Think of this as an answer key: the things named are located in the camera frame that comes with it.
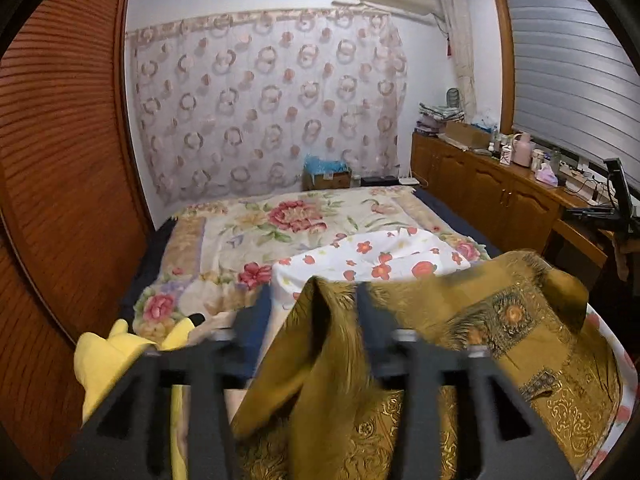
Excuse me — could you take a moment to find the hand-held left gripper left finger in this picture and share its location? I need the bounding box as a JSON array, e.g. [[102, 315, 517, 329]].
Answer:
[[50, 285, 273, 480]]

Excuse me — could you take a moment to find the stack of folded towels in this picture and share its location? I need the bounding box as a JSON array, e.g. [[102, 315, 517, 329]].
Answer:
[[416, 102, 453, 136]]

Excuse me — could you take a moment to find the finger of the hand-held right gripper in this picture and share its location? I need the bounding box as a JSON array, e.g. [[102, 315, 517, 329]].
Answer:
[[602, 158, 637, 218], [561, 205, 621, 222]]

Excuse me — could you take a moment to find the wooden louvered wardrobe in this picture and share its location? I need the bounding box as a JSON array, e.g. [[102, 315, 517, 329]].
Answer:
[[0, 0, 153, 426]]

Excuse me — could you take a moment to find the bed with dark blue sheet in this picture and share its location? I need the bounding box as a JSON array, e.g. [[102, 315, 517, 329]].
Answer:
[[120, 187, 503, 331]]

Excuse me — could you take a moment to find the brown sunflower print shirt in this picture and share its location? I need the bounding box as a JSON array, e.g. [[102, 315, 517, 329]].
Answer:
[[230, 249, 623, 480]]

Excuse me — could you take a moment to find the circle pattern wall curtain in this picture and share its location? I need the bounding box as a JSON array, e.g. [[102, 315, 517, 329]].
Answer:
[[125, 7, 408, 206]]

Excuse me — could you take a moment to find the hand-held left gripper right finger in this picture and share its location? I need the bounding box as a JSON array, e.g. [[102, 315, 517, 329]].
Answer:
[[355, 282, 576, 480]]

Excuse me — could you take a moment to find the grey window blind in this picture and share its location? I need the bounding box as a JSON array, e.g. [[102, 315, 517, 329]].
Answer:
[[500, 0, 640, 186]]

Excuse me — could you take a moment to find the wooden side cabinet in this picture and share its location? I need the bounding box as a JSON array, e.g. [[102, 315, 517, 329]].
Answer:
[[411, 130, 621, 291]]

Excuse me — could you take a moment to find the white power strip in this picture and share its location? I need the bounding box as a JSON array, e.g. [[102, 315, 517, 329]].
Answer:
[[557, 162, 603, 203]]

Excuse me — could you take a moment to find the flat cardboard box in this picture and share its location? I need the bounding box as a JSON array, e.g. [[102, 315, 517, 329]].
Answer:
[[442, 120, 493, 150]]

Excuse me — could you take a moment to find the yellow plush toy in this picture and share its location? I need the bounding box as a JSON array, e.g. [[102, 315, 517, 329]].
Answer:
[[74, 312, 206, 480]]

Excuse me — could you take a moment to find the pink thermos jug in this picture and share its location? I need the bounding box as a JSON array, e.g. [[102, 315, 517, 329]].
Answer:
[[512, 131, 532, 167]]

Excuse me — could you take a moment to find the white flower print sheet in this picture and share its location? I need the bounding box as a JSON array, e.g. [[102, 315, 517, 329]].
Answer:
[[272, 230, 638, 466]]

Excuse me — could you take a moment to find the cardboard box with blue bags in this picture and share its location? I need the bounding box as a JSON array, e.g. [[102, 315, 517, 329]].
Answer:
[[302, 155, 353, 191]]

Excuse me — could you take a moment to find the floral blanket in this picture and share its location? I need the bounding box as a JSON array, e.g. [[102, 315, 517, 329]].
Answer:
[[131, 190, 491, 341]]

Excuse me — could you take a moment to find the tied beige curtain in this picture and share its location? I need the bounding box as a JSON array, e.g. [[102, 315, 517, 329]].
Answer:
[[436, 0, 476, 123]]

